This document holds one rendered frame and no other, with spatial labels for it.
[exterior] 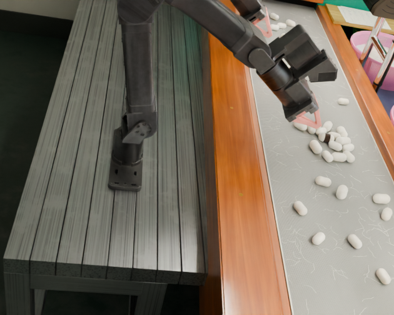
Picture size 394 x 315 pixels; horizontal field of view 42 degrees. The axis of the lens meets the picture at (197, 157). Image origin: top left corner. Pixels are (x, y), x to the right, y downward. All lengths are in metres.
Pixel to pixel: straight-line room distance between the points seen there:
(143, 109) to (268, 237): 0.35
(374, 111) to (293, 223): 0.51
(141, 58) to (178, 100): 0.42
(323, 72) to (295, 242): 0.35
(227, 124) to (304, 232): 0.32
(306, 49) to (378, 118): 0.42
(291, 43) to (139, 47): 0.30
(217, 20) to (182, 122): 0.41
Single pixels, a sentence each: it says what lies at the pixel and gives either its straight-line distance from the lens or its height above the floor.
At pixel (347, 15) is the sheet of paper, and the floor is 0.78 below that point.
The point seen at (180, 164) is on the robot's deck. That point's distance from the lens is 1.17.
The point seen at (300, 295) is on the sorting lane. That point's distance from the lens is 0.90.
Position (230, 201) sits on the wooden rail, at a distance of 0.97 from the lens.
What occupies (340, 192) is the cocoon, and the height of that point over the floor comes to 0.76.
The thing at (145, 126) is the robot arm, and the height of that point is 0.80.
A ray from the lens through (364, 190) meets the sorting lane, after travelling 1.17.
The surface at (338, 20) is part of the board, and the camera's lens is 1.89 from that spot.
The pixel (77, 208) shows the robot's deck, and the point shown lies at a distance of 1.04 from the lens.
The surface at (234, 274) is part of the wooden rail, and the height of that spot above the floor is 0.77.
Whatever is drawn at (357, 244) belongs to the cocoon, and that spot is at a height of 0.75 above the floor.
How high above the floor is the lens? 1.41
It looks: 38 degrees down
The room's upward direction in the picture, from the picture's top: 14 degrees clockwise
